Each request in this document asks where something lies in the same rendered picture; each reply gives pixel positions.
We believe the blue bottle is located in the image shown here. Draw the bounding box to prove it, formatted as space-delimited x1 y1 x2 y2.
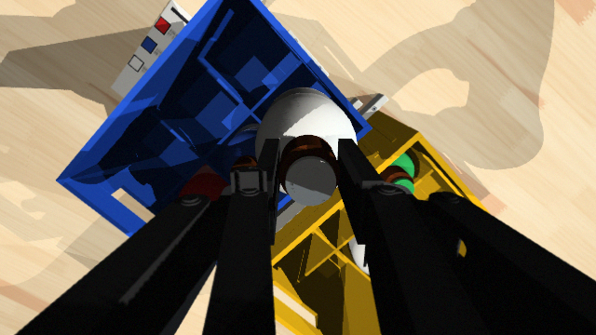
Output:
223 122 260 180

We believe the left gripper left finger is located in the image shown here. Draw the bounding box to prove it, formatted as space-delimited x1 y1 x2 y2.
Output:
14 139 280 335

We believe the white paper slip with black markings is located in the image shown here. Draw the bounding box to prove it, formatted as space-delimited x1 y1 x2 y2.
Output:
111 0 193 98

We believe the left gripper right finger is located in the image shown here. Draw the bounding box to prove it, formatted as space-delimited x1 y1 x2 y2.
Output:
337 139 596 335

